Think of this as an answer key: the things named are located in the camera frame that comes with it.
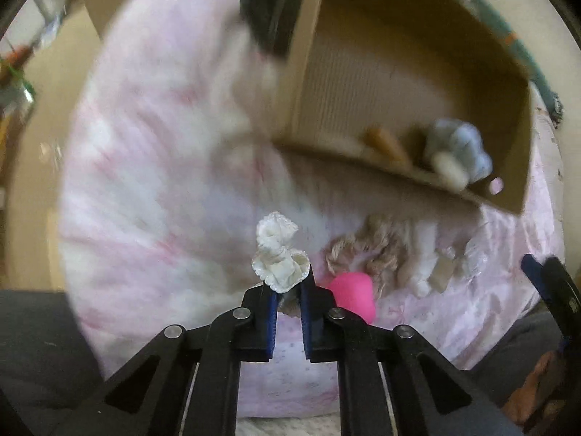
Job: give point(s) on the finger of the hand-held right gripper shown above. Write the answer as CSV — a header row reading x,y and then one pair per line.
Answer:
x,y
551,290

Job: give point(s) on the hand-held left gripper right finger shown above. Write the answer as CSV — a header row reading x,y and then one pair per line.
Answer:
x,y
307,322

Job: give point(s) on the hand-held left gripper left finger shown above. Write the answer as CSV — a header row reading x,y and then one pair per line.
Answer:
x,y
271,322

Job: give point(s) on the white lace scrunchie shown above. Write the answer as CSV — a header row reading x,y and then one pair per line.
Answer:
x,y
278,260

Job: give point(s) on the cardboard box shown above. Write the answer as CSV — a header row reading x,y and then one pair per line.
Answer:
x,y
408,77

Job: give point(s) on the pink soft ball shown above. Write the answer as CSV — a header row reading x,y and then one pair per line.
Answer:
x,y
354,294

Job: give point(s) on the white fluffy soft toy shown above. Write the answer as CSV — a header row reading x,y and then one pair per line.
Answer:
x,y
424,259

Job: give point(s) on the orange soft carrot toy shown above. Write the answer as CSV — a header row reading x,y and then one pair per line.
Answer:
x,y
388,145

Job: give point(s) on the person's right hand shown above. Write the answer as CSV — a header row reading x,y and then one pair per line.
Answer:
x,y
533,393

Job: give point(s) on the clear plastic wrapper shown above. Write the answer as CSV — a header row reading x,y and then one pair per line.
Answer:
x,y
470,254

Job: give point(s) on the beige knitted scrunchie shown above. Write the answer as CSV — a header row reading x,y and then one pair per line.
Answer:
x,y
363,250

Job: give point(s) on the light blue plush toy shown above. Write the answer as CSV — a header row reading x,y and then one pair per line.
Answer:
x,y
458,152

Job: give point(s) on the pink floral bed sheet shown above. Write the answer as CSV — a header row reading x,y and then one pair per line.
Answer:
x,y
181,168

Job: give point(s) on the black cloth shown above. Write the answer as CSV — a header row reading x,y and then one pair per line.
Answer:
x,y
272,9

